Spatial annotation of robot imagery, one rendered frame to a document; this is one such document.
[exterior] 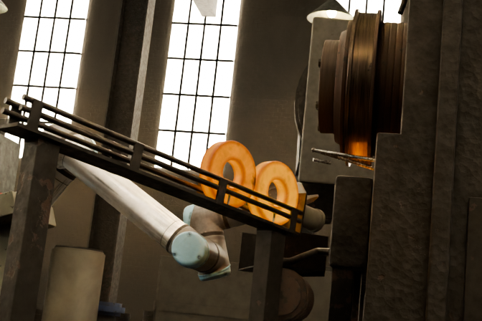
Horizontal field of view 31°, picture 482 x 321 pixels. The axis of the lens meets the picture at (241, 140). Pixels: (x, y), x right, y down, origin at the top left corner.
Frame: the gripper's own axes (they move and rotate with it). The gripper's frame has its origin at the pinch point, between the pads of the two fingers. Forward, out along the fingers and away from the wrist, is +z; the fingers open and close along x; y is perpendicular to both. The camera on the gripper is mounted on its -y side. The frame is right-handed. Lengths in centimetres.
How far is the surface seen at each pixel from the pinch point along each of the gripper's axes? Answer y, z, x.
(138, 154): 4, -29, -74
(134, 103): 262, -192, 649
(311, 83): 116, 4, 267
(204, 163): 4, -20, -54
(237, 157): 5.1, -12.9, -47.9
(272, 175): 1.3, -6.8, -37.8
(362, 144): 12.3, 16.6, 1.5
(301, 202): -5.3, -2.0, -30.2
